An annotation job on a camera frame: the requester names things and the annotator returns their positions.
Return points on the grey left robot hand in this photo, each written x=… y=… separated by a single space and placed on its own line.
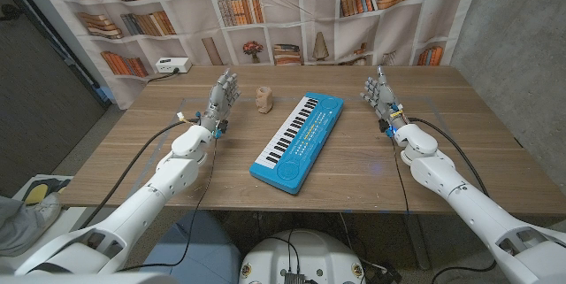
x=219 y=100

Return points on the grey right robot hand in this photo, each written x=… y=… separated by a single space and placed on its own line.
x=384 y=96

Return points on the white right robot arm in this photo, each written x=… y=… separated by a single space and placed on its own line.
x=468 y=204

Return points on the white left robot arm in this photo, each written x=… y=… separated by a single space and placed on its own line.
x=132 y=213

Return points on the blue toy piano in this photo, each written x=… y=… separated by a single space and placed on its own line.
x=305 y=142

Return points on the white power strip box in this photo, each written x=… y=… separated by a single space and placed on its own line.
x=172 y=65

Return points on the printed bookshelf backdrop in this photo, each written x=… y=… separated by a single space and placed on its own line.
x=309 y=18

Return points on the grey table leg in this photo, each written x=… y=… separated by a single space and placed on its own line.
x=418 y=244

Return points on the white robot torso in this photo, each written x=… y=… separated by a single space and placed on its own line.
x=300 y=257

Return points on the yellow and black floor mat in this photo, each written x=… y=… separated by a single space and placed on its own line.
x=44 y=189

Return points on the white sneaker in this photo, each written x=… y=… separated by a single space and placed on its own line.
x=46 y=209

